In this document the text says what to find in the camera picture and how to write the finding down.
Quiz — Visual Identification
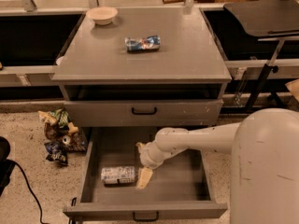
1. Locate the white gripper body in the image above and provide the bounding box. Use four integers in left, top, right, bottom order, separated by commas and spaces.
138, 142, 175, 170

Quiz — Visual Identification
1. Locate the clear plastic water bottle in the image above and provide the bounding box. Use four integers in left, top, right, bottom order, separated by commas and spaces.
101, 166, 136, 185

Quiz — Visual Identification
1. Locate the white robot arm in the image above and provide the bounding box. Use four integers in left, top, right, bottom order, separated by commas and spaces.
137, 108, 299, 224

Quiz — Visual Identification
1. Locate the open grey middle drawer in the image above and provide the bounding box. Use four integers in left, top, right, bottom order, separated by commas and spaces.
64, 127, 227, 223

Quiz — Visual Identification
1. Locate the closed grey top drawer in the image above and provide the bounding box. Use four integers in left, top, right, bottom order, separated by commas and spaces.
64, 100, 223, 127

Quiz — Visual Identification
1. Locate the grey drawer cabinet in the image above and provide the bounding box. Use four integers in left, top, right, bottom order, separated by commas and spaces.
50, 7, 233, 145

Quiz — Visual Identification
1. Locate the brown snack bag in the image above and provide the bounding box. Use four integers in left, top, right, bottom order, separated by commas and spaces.
44, 122, 87, 152

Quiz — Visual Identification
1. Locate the crushed can on floor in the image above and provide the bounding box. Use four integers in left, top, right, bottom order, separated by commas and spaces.
63, 135, 71, 146

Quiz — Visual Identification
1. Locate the dark blue snack bag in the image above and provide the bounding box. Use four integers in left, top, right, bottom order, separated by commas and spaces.
44, 141, 68, 165

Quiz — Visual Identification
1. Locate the green striped snack bag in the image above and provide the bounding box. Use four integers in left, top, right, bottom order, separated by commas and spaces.
38, 109, 69, 128

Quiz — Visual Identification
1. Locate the crushed blue soda can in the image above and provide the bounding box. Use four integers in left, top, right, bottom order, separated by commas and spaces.
124, 35, 161, 52

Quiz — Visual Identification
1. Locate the black device at left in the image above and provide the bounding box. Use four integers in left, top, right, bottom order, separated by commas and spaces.
0, 136, 15, 196

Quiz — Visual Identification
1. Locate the beige paper bowl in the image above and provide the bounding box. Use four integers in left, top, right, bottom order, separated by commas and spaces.
86, 7, 118, 25

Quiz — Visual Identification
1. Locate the brown wooden stick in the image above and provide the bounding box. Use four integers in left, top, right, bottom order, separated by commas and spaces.
162, 0, 184, 4

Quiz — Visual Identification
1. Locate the black cable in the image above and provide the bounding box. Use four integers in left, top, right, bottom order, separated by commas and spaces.
12, 160, 50, 224

